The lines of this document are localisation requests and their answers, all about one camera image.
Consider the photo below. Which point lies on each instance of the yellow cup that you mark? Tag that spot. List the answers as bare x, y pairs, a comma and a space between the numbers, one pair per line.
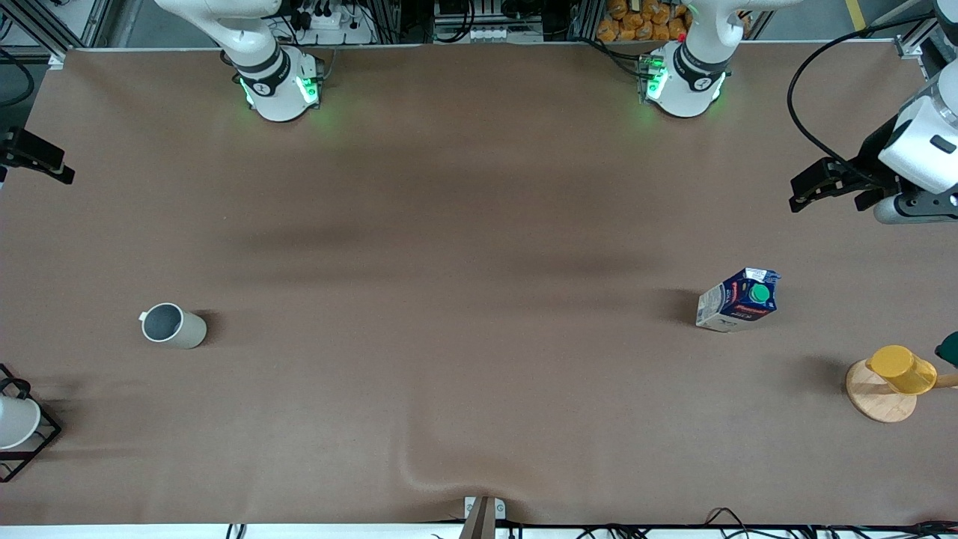
902, 367

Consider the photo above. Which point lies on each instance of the bag of orange snacks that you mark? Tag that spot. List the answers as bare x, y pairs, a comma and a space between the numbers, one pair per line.
636, 26

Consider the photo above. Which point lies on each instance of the metal table edge bracket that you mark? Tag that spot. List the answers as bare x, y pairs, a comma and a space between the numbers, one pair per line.
471, 507

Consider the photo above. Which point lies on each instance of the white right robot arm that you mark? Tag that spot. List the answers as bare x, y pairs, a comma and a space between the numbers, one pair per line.
277, 90

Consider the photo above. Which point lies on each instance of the dark green object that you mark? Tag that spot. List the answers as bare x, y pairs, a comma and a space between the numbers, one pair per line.
949, 348

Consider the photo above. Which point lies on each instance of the wooden cup stand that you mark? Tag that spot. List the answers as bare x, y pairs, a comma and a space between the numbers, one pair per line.
876, 400

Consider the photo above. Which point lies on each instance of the white power strip with plugs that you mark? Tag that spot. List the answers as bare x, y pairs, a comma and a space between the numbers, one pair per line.
337, 34

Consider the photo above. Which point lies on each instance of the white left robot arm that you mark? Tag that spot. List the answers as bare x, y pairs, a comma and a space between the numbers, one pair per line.
688, 82

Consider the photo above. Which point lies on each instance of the grey cup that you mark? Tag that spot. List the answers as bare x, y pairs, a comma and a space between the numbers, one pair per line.
187, 333

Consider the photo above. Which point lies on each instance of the blue white milk carton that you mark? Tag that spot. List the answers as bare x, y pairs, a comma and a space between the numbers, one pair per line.
737, 307

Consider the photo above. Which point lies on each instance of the white bowl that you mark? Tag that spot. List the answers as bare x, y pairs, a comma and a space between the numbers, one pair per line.
15, 423

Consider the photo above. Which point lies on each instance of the aluminium frame profile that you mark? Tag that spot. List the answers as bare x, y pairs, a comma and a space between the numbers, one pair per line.
56, 58
909, 46

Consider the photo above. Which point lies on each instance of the brown table cover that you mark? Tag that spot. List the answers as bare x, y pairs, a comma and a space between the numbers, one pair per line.
479, 299

